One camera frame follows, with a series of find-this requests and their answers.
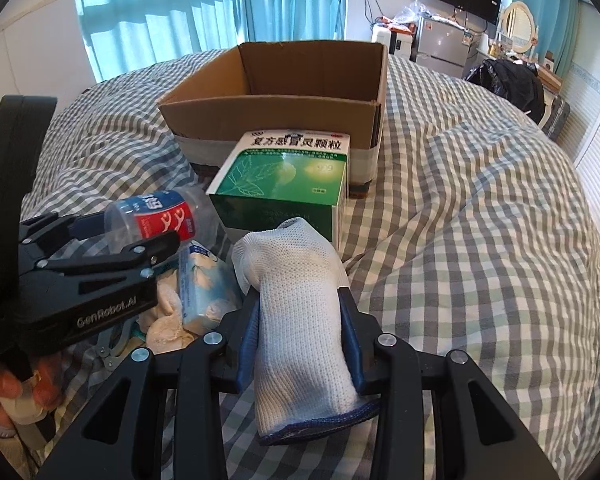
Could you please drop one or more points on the white louvered wardrobe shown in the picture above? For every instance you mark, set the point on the white louvered wardrobe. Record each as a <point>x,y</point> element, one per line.
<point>580,138</point>

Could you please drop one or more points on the green white medicine box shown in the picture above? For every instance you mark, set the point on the green white medicine box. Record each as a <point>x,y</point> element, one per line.
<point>271,176</point>

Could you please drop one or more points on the person's left hand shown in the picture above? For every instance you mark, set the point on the person's left hand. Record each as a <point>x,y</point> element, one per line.
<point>47,392</point>

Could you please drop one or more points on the light blue tissue pack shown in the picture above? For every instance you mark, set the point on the light blue tissue pack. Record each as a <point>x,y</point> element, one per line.
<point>207,288</point>

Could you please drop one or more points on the grey checked chair cushion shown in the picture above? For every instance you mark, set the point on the grey checked chair cushion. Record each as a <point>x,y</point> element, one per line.
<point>559,113</point>

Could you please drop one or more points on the teal side curtain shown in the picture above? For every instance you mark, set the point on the teal side curtain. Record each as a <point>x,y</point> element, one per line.
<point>557,23</point>

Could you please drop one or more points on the black jacket on chair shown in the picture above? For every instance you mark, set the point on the black jacket on chair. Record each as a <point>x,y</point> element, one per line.
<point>519,84</point>

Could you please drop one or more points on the white mesh sock blue trim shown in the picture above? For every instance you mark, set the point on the white mesh sock blue trim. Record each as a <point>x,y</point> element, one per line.
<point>303,388</point>

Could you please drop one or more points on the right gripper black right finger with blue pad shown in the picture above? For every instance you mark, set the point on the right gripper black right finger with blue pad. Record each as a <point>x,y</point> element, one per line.
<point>477,435</point>

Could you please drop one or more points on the teal window curtain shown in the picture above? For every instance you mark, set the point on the teal window curtain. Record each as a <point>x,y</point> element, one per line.
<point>125,35</point>

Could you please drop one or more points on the oval white vanity mirror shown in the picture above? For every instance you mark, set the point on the oval white vanity mirror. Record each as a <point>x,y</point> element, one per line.
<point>518,24</point>

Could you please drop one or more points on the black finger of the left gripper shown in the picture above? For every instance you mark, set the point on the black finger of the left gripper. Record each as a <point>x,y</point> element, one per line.
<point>50,232</point>
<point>45,270</point>

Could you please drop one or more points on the cream lace cloth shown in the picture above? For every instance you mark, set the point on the cream lace cloth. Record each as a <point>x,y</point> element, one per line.
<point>162,325</point>

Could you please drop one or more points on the clear plastic bottle red label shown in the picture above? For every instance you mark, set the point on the clear plastic bottle red label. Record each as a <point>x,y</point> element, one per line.
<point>187,211</point>

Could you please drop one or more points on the grey checked bed cover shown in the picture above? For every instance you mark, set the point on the grey checked bed cover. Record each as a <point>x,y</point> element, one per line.
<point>476,234</point>

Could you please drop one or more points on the brown cardboard box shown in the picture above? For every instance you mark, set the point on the brown cardboard box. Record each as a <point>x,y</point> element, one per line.
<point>335,86</point>

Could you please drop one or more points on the white suitcase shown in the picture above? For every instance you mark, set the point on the white suitcase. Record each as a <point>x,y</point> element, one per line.
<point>397,40</point>

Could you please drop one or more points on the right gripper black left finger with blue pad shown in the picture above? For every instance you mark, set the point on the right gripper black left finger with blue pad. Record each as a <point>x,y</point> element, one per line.
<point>118,434</point>

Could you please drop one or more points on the silver small refrigerator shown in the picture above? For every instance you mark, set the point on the silver small refrigerator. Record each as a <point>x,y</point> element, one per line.
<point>442,46</point>

